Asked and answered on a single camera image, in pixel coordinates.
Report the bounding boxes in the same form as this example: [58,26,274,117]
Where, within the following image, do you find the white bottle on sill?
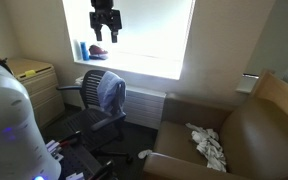
[74,39,82,60]

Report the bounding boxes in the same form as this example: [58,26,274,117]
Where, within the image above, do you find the brown leather armchair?
[143,71,288,180]

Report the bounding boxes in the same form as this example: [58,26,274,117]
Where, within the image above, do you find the blue water bottle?
[80,42,89,61]

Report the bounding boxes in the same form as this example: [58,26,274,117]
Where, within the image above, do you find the tan wooden dresser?
[7,58,65,128]

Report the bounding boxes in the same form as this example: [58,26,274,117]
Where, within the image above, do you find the white sock on floor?
[137,149,153,159]

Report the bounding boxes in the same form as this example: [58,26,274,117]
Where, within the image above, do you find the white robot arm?
[0,58,62,180]

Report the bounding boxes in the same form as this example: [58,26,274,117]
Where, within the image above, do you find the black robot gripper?
[90,0,122,43]

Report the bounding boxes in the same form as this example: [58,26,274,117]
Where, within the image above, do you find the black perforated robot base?
[45,130,118,180]

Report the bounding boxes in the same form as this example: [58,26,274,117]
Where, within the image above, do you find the white crumpled cloth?
[185,123,226,172]

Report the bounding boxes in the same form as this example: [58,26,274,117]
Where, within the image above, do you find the yellow sticky note pad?
[25,70,36,77]

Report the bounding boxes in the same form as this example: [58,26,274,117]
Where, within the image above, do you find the red shoe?
[89,45,108,60]

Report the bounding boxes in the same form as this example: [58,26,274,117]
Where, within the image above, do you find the black mesh office chair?
[57,70,133,163]

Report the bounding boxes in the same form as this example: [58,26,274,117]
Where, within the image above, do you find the blue sweater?
[97,71,126,114]

